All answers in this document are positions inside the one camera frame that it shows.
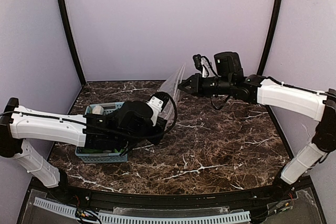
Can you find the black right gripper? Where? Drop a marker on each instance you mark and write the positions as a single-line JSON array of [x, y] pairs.
[[197, 84]]

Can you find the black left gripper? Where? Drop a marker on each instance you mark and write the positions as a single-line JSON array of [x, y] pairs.
[[159, 130]]

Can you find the clear zip top bag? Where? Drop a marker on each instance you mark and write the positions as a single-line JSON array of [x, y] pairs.
[[170, 86]]

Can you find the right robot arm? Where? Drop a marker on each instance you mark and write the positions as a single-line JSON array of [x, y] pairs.
[[266, 91]]

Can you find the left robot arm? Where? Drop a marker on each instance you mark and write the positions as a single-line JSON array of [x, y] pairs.
[[118, 130]]

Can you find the green cucumber toy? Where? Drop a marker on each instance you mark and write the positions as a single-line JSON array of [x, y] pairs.
[[122, 150]]

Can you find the blue plastic basket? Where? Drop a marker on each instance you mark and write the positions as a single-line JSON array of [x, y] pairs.
[[106, 156]]

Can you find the white radish toy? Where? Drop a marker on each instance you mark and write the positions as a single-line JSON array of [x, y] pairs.
[[97, 109]]

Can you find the green leafy vegetable toy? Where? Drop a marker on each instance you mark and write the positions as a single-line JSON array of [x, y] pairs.
[[91, 151]]

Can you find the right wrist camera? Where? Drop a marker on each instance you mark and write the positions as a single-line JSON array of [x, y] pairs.
[[203, 65]]

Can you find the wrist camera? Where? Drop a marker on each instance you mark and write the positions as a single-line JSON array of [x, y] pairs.
[[157, 103], [203, 65]]

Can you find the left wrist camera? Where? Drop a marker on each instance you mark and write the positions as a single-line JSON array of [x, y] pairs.
[[157, 103]]

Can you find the black front rail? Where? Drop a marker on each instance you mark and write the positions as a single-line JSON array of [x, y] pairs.
[[255, 199]]

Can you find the white slotted cable duct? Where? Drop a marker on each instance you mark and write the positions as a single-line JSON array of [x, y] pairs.
[[101, 217]]

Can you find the right black frame post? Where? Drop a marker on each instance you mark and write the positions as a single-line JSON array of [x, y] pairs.
[[270, 36]]

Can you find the black frame post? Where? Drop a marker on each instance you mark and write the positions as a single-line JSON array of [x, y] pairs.
[[71, 41], [270, 36]]

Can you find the left black frame post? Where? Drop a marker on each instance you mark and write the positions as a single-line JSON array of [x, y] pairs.
[[71, 41]]

